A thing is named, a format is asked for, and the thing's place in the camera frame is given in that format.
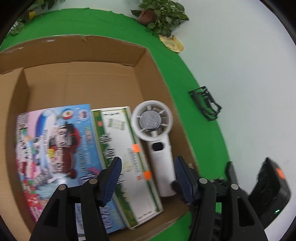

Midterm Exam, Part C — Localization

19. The white green carton box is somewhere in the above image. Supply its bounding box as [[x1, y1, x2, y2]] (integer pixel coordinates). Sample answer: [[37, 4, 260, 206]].
[[91, 106, 163, 229]]

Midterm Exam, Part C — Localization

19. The colourful board game box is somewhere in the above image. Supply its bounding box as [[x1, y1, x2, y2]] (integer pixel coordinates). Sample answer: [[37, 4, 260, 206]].
[[14, 103, 128, 235]]

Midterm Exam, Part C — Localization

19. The white handheld fan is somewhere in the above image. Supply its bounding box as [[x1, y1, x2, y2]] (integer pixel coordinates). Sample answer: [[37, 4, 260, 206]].
[[131, 100, 176, 197]]

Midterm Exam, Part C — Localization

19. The long cardboard box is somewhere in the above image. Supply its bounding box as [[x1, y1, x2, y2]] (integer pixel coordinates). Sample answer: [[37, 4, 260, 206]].
[[1, 68, 30, 239]]

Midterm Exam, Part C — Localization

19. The large open cardboard tray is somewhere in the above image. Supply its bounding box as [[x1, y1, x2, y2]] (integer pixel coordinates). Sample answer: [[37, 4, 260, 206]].
[[1, 35, 197, 240]]

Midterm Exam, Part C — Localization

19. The right potted green plant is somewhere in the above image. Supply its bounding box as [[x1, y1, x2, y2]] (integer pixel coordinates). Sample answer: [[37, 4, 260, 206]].
[[131, 0, 189, 37]]

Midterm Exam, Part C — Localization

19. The potted green plant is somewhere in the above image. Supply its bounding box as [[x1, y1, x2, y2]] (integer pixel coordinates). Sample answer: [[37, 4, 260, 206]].
[[131, 0, 189, 37], [7, 0, 65, 36]]

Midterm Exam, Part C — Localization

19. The left potted green plant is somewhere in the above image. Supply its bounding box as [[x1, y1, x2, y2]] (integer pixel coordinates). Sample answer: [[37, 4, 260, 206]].
[[7, 0, 65, 36]]

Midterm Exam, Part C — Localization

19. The black plastic bracket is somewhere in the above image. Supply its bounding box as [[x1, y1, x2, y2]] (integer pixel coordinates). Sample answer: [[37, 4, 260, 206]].
[[189, 86, 222, 121]]

